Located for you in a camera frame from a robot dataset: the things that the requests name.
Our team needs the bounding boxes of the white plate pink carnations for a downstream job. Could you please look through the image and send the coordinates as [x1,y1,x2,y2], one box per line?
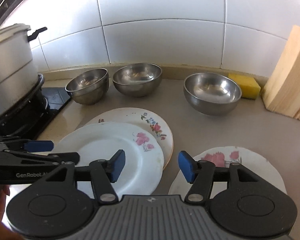
[52,122,164,197]

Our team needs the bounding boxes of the black gas stove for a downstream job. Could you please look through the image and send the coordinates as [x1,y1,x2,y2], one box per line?
[0,74,70,140]

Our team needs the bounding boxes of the cream plate colourful flowers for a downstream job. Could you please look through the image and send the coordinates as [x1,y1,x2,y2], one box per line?
[86,107,174,168]

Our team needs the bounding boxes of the large aluminium pot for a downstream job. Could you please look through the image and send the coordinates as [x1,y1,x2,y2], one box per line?
[0,23,47,116]

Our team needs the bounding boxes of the left steel bowl stack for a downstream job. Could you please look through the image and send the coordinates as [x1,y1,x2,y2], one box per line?
[65,68,109,105]

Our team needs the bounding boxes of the yellow sponge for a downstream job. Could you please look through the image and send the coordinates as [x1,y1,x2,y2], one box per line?
[228,73,261,100]

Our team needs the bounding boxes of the wooden knife block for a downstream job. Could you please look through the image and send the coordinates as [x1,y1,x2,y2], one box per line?
[261,25,300,120]

